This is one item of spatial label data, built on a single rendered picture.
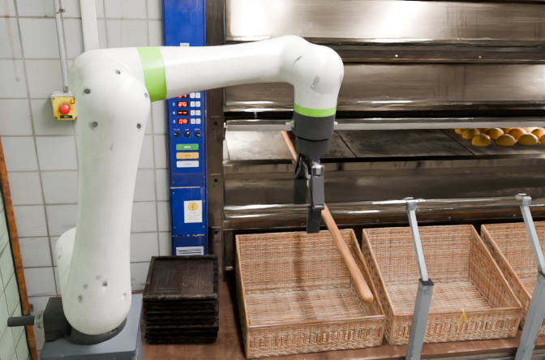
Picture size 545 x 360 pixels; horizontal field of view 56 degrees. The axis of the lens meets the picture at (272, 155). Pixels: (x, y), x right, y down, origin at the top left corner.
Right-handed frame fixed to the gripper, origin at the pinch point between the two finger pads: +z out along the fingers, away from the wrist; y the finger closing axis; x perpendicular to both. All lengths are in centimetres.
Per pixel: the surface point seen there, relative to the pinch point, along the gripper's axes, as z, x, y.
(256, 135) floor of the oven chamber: 31, 9, -133
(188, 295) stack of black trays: 66, -27, -56
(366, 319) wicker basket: 75, 41, -45
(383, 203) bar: 31, 46, -57
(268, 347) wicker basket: 85, 2, -45
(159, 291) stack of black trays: 68, -38, -62
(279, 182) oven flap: 40, 14, -98
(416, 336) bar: 75, 56, -33
